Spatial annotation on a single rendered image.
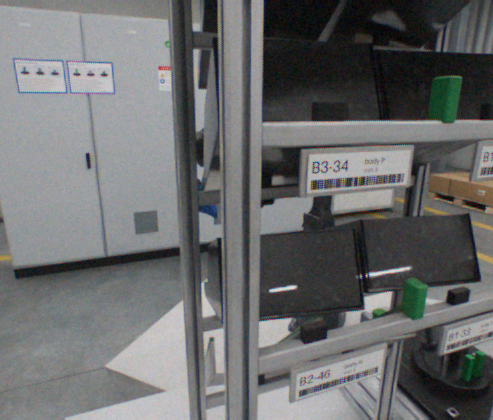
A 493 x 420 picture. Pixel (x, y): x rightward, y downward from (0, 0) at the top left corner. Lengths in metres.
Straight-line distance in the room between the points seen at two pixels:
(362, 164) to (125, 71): 3.20
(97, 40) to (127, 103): 0.54
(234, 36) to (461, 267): 0.33
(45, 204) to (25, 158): 0.42
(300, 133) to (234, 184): 0.05
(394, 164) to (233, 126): 0.12
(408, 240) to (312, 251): 0.12
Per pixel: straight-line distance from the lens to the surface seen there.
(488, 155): 0.32
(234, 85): 0.19
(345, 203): 5.09
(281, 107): 0.27
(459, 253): 0.43
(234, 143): 0.19
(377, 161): 0.25
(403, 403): 0.79
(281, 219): 3.97
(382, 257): 0.38
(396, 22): 0.47
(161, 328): 1.10
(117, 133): 3.36
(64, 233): 3.56
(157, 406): 0.88
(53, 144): 3.40
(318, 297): 0.32
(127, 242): 3.58
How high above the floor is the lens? 1.48
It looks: 16 degrees down
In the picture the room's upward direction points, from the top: straight up
